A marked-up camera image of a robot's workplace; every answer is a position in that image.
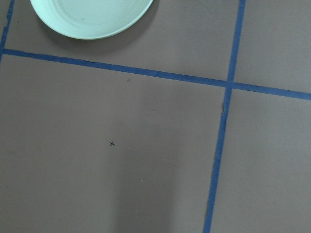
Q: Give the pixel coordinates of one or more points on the light green plate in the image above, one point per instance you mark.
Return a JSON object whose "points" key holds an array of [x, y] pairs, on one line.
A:
{"points": [[90, 19]]}

